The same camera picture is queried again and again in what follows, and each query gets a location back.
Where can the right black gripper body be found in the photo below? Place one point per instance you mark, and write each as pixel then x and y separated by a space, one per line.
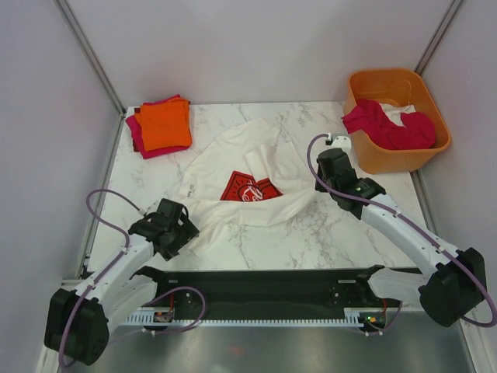
pixel 325 181

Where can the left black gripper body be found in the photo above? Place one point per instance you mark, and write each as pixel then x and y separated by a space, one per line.
pixel 166 252

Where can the white t shirt red print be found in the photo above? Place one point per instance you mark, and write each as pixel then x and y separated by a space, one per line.
pixel 245 176

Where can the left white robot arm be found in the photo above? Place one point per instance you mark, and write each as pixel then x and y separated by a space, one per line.
pixel 81 321

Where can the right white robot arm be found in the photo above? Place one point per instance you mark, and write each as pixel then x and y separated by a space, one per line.
pixel 450 282

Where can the crimson t shirt in basket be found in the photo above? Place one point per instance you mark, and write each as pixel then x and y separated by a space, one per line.
pixel 367 116

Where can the white t shirt in basket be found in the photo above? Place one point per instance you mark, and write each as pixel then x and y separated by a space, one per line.
pixel 394 113

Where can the pink folded t shirt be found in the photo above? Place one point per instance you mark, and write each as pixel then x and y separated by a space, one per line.
pixel 136 134

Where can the orange folded t shirt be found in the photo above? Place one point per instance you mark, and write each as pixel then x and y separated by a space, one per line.
pixel 165 125

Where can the orange plastic basket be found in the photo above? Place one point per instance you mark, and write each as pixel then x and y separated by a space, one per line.
pixel 398 87

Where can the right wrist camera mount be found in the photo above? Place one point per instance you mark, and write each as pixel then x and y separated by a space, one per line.
pixel 342 142

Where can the white slotted cable duct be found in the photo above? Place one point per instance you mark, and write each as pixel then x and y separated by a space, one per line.
pixel 147 317

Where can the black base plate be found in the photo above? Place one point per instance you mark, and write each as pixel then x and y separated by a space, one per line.
pixel 249 295

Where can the right aluminium corner post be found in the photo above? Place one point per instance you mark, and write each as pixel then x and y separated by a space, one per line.
pixel 436 39

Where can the aluminium corner post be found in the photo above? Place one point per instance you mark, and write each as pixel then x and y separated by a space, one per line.
pixel 86 48
pixel 436 39

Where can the left aluminium corner post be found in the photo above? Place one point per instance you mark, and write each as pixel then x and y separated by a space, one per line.
pixel 86 48

